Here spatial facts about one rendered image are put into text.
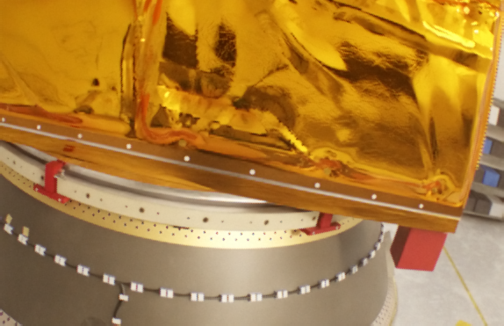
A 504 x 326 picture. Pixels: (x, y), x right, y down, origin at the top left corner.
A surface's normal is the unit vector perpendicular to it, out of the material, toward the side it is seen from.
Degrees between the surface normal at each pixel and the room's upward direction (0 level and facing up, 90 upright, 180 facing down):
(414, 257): 90
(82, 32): 89
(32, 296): 62
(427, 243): 90
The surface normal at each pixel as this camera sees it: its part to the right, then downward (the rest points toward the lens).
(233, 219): 0.34, 0.36
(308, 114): -0.06, 0.31
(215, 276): 0.38, -0.11
